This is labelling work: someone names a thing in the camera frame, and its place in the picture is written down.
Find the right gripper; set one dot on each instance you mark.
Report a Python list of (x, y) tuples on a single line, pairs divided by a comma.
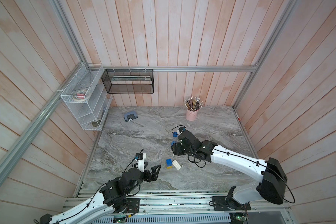
[(176, 150)]

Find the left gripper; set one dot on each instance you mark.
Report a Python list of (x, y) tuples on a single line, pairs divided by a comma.
[(154, 176)]

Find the blue square lego brick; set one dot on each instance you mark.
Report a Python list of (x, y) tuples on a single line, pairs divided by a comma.
[(169, 162)]

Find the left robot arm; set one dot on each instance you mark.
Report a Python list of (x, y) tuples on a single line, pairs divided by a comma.
[(109, 198)]

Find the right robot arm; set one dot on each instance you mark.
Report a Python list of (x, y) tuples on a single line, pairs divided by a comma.
[(269, 179)]

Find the white lego plate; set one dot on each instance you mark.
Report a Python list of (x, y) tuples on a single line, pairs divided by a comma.
[(176, 165)]

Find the pink pencil cup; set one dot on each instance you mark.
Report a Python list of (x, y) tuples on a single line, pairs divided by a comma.
[(191, 115)]

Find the bundle of pencils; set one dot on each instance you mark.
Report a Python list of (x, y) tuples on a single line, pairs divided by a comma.
[(193, 104)]

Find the blue grey stapler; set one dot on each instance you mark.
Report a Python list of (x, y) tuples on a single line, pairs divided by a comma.
[(130, 116)]

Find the black mesh basket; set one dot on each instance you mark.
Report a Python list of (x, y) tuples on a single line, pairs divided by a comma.
[(128, 81)]

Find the tape roll on shelf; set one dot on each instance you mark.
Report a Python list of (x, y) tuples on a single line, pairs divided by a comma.
[(81, 95)]

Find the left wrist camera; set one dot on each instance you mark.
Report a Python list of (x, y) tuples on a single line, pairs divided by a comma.
[(140, 163)]

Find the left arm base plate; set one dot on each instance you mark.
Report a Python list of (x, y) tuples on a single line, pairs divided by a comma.
[(130, 205)]

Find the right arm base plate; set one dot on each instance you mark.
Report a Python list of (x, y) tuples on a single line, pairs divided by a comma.
[(221, 203)]

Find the white wire shelf rack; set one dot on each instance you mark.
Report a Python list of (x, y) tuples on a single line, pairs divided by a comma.
[(90, 114)]

